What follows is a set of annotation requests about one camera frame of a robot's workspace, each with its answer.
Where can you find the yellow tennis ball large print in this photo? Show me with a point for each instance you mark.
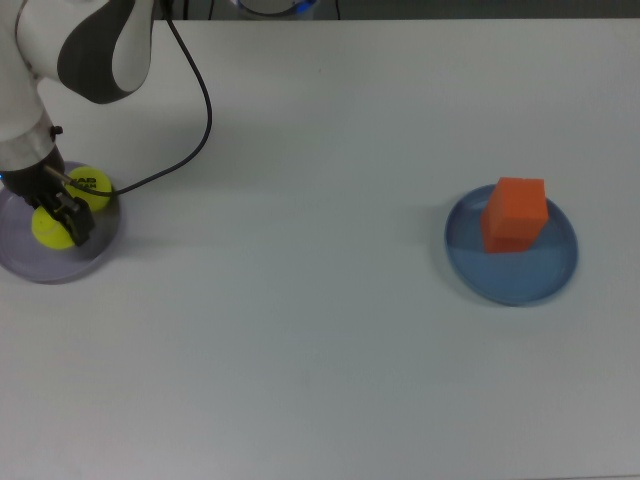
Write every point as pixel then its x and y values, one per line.
pixel 95 187

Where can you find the blue plate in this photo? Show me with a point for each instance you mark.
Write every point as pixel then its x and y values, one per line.
pixel 510 277

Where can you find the orange foam cube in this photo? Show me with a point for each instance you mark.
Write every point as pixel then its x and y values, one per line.
pixel 517 205
pixel 505 246

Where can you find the purple plate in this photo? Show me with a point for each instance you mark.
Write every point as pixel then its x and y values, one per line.
pixel 50 265

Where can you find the yellow tennis ball small mark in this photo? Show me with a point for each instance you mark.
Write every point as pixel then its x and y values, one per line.
pixel 47 232

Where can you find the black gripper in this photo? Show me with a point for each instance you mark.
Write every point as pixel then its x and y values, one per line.
pixel 30 182

